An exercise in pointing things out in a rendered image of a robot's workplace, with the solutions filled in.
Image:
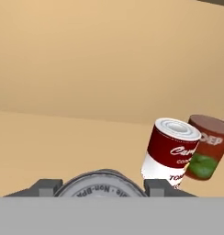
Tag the red can with green label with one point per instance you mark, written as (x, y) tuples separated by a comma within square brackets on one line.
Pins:
[(210, 150)]

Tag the grey lidded tin can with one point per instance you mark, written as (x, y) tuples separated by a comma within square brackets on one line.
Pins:
[(100, 185)]

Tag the red and white soup can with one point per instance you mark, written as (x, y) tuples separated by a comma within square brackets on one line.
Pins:
[(170, 150)]

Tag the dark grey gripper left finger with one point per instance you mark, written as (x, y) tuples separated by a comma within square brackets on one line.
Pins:
[(48, 187)]

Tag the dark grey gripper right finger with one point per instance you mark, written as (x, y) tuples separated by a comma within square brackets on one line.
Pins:
[(156, 187)]

